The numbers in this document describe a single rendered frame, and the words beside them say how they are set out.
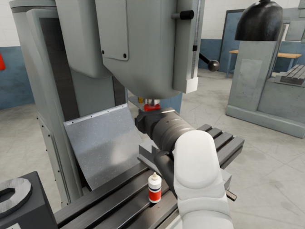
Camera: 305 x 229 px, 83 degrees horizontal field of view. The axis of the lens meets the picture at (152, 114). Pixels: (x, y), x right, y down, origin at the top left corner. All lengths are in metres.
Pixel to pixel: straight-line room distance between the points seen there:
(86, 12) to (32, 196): 0.42
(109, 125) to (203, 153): 0.63
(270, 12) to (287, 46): 6.58
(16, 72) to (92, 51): 4.15
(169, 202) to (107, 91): 0.53
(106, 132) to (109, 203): 0.34
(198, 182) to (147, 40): 0.25
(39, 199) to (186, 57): 0.41
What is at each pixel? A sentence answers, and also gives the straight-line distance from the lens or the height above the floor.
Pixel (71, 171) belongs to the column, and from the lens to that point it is 0.95.
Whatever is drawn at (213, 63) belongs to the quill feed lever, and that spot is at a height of 1.39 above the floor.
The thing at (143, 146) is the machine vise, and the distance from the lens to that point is 0.72.
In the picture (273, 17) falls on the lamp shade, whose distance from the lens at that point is 0.37.
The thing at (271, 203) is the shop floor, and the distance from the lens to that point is 2.14.
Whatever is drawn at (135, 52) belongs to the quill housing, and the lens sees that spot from 0.36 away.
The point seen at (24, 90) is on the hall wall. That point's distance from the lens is 4.68.
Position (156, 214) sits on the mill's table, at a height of 0.96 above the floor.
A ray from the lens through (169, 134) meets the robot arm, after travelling 0.34.
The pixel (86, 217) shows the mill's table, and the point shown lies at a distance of 0.62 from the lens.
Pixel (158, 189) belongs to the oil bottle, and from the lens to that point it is 0.57.
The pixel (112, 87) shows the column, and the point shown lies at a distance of 0.84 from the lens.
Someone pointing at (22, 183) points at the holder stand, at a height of 1.16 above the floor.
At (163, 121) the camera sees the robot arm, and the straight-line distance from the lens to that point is 0.38.
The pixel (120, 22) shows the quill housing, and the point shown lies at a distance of 0.38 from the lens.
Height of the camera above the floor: 1.46
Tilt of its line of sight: 26 degrees down
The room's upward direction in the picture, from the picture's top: straight up
